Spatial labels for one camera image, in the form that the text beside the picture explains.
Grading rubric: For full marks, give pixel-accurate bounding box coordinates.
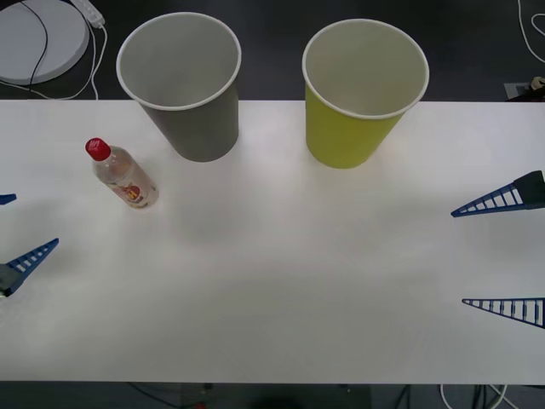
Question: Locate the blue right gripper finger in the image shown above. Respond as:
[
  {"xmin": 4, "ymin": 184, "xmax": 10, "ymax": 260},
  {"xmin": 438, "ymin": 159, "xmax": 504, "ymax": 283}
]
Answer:
[
  {"xmin": 450, "ymin": 170, "xmax": 545, "ymax": 219},
  {"xmin": 462, "ymin": 297, "xmax": 545, "ymax": 330}
]

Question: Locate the clear bottle with red cap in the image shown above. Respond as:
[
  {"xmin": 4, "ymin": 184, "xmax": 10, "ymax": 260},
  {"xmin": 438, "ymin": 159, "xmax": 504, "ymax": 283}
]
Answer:
[{"xmin": 83, "ymin": 136, "xmax": 160, "ymax": 210}]

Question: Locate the grey floor socket box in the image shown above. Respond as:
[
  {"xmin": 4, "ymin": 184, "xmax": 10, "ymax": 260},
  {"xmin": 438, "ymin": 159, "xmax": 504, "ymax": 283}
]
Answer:
[{"xmin": 503, "ymin": 81, "xmax": 533, "ymax": 101}]

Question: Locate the white round floor base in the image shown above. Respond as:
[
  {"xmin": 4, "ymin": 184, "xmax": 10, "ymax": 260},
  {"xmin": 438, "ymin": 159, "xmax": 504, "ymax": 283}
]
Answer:
[{"xmin": 0, "ymin": 0, "xmax": 91, "ymax": 85}]

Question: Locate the white power strip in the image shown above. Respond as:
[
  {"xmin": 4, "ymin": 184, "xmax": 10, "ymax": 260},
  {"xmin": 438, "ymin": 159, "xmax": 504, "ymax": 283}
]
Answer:
[{"xmin": 69, "ymin": 0, "xmax": 106, "ymax": 27}]

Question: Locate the thin black cable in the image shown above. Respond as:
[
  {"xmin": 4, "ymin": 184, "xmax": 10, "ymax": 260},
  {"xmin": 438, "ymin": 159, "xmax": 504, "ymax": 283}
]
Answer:
[{"xmin": 25, "ymin": 0, "xmax": 49, "ymax": 89}]

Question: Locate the white power strip cable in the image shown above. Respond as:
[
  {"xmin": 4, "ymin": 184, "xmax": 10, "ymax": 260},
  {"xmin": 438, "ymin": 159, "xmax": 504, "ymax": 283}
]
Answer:
[{"xmin": 40, "ymin": 23, "xmax": 110, "ymax": 102}]

